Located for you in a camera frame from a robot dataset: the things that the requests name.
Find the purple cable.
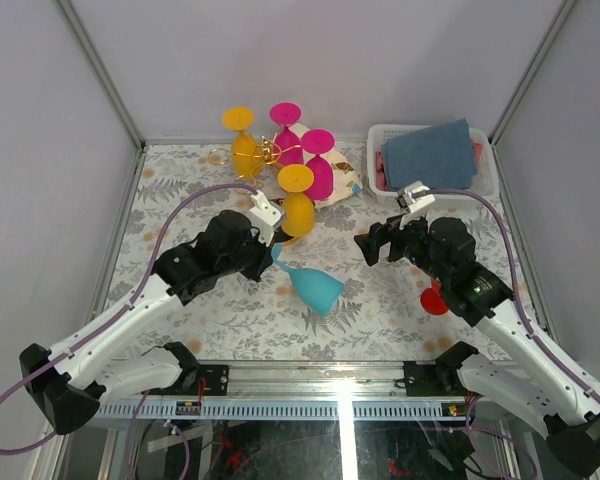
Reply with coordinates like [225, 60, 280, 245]
[0, 183, 261, 456]
[424, 187, 600, 419]

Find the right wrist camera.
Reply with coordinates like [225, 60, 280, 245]
[396, 181, 436, 222]

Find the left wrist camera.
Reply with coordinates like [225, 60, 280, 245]
[247, 190, 285, 246]

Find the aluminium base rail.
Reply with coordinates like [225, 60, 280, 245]
[59, 359, 591, 401]

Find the yellow wine glass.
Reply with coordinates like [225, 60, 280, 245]
[278, 164, 315, 237]
[222, 106, 261, 179]

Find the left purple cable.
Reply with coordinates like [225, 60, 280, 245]
[0, 183, 261, 456]

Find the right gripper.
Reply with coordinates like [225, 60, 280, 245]
[353, 206, 449, 285]

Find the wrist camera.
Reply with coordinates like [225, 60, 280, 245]
[247, 190, 285, 246]
[396, 181, 436, 222]

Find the red wine glass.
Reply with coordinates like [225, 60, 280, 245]
[420, 280, 449, 316]

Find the blue folded towel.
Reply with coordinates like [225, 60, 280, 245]
[380, 119, 477, 191]

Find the teal wine glass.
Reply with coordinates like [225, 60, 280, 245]
[271, 244, 345, 316]

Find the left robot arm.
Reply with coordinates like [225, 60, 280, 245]
[19, 206, 284, 435]

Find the white plastic basket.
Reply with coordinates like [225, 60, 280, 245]
[366, 124, 500, 206]

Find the magenta wine glass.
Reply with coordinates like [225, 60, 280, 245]
[269, 102, 304, 168]
[301, 129, 335, 201]

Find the gold wine glass rack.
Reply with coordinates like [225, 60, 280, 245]
[206, 135, 301, 187]

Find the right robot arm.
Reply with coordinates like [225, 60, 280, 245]
[354, 217, 600, 477]

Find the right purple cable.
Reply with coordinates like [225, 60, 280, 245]
[424, 187, 600, 419]

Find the pink folded cloth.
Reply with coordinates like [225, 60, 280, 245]
[374, 151, 389, 191]

